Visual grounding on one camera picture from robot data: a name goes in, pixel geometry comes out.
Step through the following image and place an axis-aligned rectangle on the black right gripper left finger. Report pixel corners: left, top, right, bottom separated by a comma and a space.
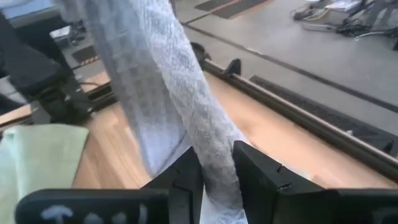
141, 146, 205, 224

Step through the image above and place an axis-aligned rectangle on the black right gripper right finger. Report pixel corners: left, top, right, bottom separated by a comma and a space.
233, 140, 341, 224

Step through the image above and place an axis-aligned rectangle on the grey waffle microfiber towel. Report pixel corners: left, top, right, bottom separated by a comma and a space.
57, 0, 249, 224

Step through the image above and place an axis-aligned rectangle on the mint green microfiber towel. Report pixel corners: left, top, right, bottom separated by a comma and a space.
0, 123, 90, 224

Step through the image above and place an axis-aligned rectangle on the black perforated floor mat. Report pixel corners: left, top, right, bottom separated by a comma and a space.
248, 74, 398, 156

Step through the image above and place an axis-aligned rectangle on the dark floor mat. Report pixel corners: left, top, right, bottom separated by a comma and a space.
194, 0, 274, 19

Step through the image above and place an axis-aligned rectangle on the black table edge rail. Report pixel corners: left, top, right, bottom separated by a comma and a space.
201, 58, 398, 184

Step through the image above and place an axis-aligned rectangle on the black rail clamp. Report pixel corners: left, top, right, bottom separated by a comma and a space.
223, 58, 242, 75
191, 42, 212, 63

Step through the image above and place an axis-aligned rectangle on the black floor cable bundle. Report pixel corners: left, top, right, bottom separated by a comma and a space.
334, 12, 398, 50

